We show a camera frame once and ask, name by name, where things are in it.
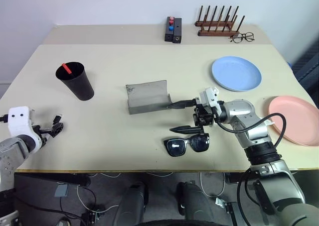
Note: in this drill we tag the black plastic cup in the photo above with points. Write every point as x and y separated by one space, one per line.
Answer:
79 86

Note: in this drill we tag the brown wooden plate rack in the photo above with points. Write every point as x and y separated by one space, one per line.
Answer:
216 33

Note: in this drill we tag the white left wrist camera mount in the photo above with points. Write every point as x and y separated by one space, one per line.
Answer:
18 121

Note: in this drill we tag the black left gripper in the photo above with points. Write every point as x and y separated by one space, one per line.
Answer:
46 131

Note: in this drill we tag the pink plate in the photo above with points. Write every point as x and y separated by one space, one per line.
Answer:
299 116

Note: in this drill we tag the brown frame eyeglasses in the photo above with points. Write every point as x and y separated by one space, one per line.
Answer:
236 39

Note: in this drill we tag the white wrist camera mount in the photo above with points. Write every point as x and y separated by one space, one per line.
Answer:
18 121
208 96

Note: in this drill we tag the black table frame leg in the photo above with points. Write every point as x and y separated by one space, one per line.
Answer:
231 214

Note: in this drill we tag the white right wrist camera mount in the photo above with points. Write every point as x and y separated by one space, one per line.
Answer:
208 96

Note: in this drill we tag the black floor power device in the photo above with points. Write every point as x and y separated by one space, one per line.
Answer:
93 214

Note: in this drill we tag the grey glasses case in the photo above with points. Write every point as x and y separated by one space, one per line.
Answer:
147 94

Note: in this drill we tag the black box with coloured buttons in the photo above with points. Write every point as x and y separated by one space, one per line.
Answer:
169 35

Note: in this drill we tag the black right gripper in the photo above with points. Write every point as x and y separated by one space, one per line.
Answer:
203 117

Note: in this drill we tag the red marker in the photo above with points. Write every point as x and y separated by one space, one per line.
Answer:
66 68

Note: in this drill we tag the black sunglasses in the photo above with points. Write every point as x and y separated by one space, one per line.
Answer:
175 147

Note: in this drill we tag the dark grey right robot leg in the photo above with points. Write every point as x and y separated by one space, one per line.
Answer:
194 203

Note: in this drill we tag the plain black box with hole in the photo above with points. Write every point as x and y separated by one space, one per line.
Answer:
177 32

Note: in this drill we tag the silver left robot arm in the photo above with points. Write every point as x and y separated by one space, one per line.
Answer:
10 148

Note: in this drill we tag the dark grey robot leg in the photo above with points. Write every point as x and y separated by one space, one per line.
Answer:
132 203
194 203

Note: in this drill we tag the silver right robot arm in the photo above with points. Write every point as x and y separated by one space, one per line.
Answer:
241 111

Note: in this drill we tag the light blue plate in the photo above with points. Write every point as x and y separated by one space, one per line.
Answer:
236 73

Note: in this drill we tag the dark grey left robot leg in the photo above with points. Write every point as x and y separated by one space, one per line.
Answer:
132 203

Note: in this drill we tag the silver metal floor bracket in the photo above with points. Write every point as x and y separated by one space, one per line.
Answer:
221 202

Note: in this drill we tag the black curved robot waist rim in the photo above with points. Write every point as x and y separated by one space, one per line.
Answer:
179 223

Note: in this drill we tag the grey shoe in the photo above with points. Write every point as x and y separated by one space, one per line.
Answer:
63 222

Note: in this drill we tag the small grey floor box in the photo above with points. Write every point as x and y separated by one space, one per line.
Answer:
61 191

